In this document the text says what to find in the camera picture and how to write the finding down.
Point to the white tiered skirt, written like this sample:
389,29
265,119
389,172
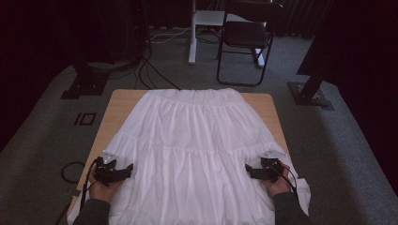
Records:
194,140

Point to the grey tape piece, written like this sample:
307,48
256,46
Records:
75,192

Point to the black stand base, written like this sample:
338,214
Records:
86,84
308,93

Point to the black folding chair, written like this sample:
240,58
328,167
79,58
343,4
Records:
245,34

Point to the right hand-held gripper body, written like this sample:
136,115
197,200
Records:
271,168

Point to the person's right hand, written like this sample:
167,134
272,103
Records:
281,186

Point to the white desk frame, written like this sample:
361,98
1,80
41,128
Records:
192,47

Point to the person's left hand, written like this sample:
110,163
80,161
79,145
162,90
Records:
101,192

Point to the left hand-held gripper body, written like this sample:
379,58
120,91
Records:
106,172

